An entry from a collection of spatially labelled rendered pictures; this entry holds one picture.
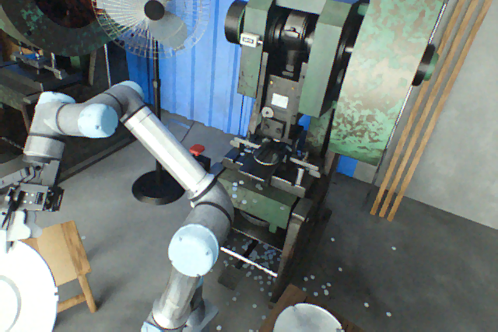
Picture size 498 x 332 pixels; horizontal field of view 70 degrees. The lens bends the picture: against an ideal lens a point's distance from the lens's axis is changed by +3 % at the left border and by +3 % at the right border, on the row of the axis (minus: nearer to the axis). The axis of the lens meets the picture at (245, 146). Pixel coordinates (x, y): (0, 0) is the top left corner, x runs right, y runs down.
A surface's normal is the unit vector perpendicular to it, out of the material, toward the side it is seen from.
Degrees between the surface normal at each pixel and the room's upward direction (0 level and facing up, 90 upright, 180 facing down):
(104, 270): 0
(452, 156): 90
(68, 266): 0
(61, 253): 0
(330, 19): 45
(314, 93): 90
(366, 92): 91
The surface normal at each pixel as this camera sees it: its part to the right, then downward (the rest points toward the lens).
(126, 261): 0.11, -0.84
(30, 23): 0.87, 0.34
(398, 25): -0.36, 0.04
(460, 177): -0.45, 0.43
